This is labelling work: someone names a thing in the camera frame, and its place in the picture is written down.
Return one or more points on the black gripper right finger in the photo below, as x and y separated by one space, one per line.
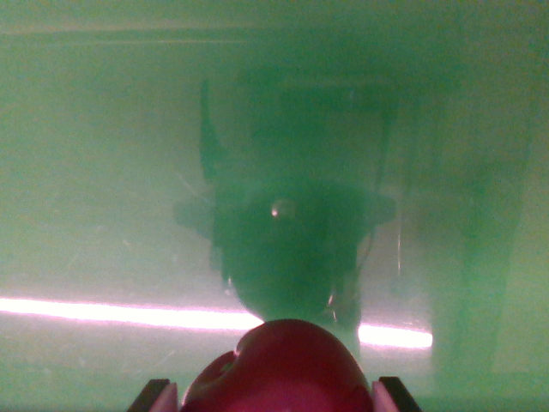
393 396

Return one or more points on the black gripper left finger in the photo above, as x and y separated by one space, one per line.
157 397

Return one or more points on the dark red round fruit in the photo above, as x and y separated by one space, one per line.
279 369

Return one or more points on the green plastic bin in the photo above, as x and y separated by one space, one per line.
107 171

